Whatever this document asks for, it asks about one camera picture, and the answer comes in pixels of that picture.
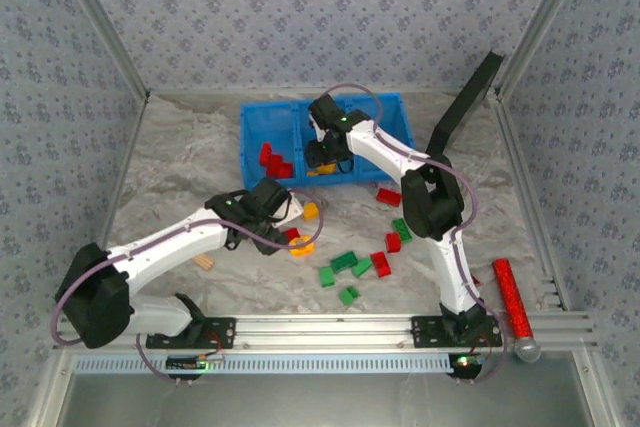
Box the orange round lego ring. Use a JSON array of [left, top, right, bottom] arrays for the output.
[[288, 236, 317, 259]]

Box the blue three-compartment bin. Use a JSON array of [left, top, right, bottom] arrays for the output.
[[239, 91, 417, 190]]

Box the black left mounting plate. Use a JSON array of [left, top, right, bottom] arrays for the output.
[[145, 316, 237, 351]]

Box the black mounting plate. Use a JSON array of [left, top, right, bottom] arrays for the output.
[[145, 316, 237, 351], [410, 315, 503, 348]]

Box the black angled bar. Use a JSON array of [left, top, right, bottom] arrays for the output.
[[423, 49, 506, 158]]

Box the left circuit board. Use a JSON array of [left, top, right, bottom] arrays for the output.
[[166, 354, 225, 373]]

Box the circuit board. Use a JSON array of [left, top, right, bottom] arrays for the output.
[[166, 354, 225, 373], [448, 352, 489, 379]]

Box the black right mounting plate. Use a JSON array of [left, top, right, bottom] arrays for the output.
[[410, 315, 503, 348]]

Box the red glitter toy microphone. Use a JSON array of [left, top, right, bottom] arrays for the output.
[[492, 258, 543, 364]]

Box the right circuit board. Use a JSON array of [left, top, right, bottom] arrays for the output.
[[448, 352, 489, 379]]

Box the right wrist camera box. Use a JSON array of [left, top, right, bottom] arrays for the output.
[[308, 95, 349, 131]]

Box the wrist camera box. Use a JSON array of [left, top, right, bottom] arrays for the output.
[[308, 95, 349, 131], [248, 177, 305, 227]]

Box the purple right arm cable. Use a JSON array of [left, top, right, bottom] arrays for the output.
[[318, 82, 507, 387]]

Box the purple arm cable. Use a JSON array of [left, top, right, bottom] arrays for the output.
[[318, 82, 507, 387], [52, 188, 325, 386]]

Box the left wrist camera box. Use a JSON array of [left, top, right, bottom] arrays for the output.
[[248, 177, 305, 227]]

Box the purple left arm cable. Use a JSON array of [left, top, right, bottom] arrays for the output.
[[52, 188, 325, 386]]

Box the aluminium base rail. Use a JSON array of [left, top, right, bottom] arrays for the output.
[[52, 313, 599, 353]]

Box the aluminium back rail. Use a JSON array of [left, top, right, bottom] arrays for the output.
[[147, 87, 501, 98]]

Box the slotted cable duct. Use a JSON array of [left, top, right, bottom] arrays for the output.
[[73, 352, 459, 376]]

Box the aluminium side rail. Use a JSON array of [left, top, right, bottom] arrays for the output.
[[494, 89, 631, 427], [24, 91, 151, 427]]

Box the aluminium frame post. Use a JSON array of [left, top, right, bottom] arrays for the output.
[[493, 0, 596, 94], [49, 0, 151, 98]]

